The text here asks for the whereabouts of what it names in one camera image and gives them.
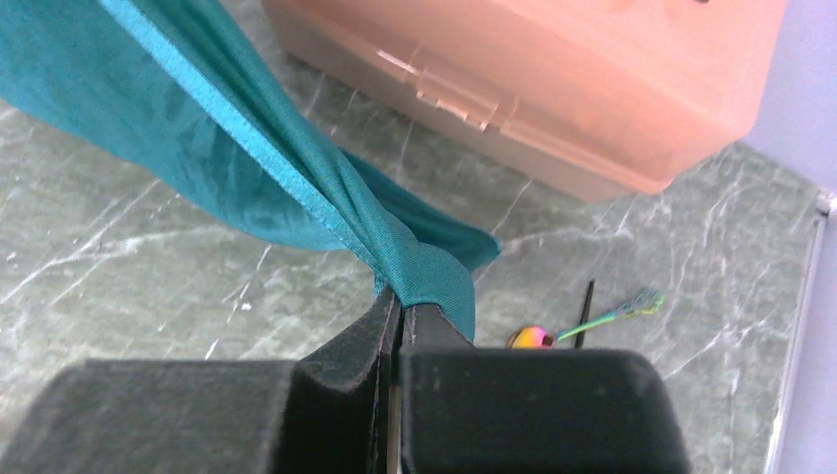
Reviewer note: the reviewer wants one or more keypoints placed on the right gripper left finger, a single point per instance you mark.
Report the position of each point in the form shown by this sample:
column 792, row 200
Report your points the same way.
column 324, row 413

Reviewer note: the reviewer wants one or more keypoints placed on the aluminium frame rail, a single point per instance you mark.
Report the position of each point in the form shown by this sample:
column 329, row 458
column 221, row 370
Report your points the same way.
column 803, row 438

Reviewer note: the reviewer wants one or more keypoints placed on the black spoon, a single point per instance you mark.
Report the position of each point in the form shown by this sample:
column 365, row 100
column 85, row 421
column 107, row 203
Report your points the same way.
column 578, row 341

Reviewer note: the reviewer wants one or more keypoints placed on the teal cloth napkin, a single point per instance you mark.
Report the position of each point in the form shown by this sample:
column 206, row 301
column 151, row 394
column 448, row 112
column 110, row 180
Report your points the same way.
column 177, row 88

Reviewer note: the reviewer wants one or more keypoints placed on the pink plastic toolbox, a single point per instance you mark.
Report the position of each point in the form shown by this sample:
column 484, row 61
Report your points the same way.
column 598, row 99

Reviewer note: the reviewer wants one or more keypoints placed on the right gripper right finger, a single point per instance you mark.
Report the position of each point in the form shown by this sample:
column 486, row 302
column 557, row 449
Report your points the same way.
column 490, row 410

